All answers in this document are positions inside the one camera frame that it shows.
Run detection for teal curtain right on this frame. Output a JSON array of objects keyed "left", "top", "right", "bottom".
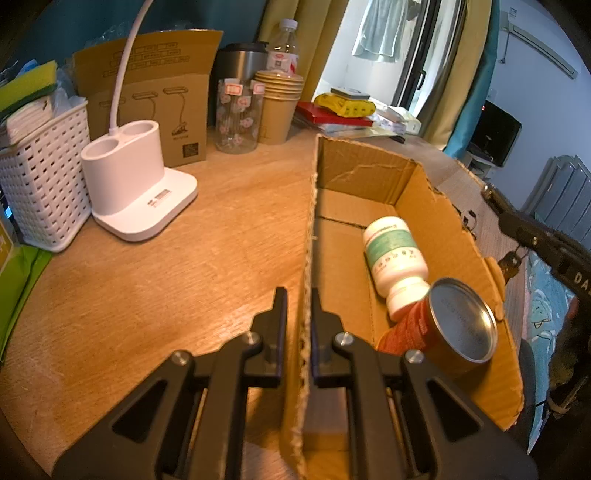
[{"left": 445, "top": 0, "right": 500, "bottom": 160}]

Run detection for yellow curtain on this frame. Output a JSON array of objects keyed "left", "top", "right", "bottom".
[
  {"left": 419, "top": 0, "right": 493, "bottom": 150},
  {"left": 259, "top": 0, "right": 349, "bottom": 101}
]

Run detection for yellow box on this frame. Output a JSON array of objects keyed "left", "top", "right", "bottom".
[{"left": 314, "top": 93, "right": 376, "bottom": 118}]

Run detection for brown lamp packaging box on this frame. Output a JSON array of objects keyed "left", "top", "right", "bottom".
[{"left": 73, "top": 29, "right": 222, "bottom": 167}]

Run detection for stainless steel thermos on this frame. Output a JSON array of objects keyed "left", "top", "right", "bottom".
[{"left": 209, "top": 42, "right": 267, "bottom": 106}]

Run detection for clear water bottle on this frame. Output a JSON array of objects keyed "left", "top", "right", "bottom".
[{"left": 266, "top": 19, "right": 298, "bottom": 75}]

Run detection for grey bed headboard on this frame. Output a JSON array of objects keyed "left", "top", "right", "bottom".
[{"left": 523, "top": 155, "right": 591, "bottom": 250}]

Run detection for hanging grey clothes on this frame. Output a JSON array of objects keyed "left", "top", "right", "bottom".
[{"left": 353, "top": 0, "right": 408, "bottom": 63}]

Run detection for yellow green sponge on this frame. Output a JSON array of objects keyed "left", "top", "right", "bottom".
[{"left": 0, "top": 61, "right": 57, "bottom": 117}]

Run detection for black monitor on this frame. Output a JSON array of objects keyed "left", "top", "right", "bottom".
[{"left": 467, "top": 100, "right": 522, "bottom": 167}]

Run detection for white medicine bottle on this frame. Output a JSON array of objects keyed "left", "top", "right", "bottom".
[{"left": 363, "top": 216, "right": 430, "bottom": 323}]

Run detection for yellow curtain right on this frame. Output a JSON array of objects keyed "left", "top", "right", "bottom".
[{"left": 419, "top": 0, "right": 493, "bottom": 150}]

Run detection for black scissors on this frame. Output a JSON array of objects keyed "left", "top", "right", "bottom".
[{"left": 390, "top": 135, "right": 406, "bottom": 144}]

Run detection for white plastic basket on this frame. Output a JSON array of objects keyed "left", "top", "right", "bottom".
[{"left": 1, "top": 99, "right": 91, "bottom": 253}]

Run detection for stack of paper cups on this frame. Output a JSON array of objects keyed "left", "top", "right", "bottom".
[{"left": 254, "top": 70, "right": 304, "bottom": 145}]

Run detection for yellow curtain left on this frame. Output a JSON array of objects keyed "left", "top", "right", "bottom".
[{"left": 259, "top": 0, "right": 349, "bottom": 101}]

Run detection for white air conditioner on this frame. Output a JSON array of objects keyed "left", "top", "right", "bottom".
[{"left": 499, "top": 10, "right": 579, "bottom": 80}]

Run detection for orange tin can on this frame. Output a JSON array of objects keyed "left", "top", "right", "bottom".
[{"left": 377, "top": 278, "right": 498, "bottom": 377}]

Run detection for patterned glass jar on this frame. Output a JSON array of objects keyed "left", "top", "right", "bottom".
[{"left": 215, "top": 78, "right": 266, "bottom": 154}]

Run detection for white desk lamp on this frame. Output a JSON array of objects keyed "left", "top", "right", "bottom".
[{"left": 81, "top": 1, "right": 198, "bottom": 242}]

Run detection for light blue bedding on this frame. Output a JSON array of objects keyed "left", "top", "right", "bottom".
[{"left": 526, "top": 252, "right": 574, "bottom": 451}]

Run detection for red book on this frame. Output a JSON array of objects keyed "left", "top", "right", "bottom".
[{"left": 295, "top": 101, "right": 374, "bottom": 127}]

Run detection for cardboard box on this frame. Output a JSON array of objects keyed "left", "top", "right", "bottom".
[{"left": 280, "top": 136, "right": 524, "bottom": 479}]

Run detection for white tv stand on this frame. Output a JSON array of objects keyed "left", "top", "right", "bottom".
[{"left": 461, "top": 150, "right": 498, "bottom": 182}]

